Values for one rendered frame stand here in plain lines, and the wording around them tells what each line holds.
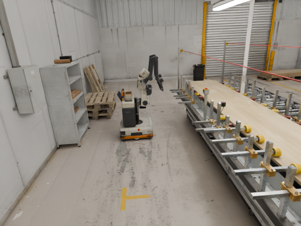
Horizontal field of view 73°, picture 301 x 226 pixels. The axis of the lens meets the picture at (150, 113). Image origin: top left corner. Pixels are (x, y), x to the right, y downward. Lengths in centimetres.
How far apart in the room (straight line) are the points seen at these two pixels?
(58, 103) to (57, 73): 53
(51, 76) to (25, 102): 92
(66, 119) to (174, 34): 725
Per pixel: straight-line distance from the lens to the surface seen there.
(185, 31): 1026
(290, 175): 166
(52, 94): 404
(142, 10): 1007
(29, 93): 316
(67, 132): 422
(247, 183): 215
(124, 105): 396
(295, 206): 209
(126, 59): 1005
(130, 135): 415
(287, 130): 277
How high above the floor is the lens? 194
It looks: 20 degrees down
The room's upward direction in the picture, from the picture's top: 3 degrees counter-clockwise
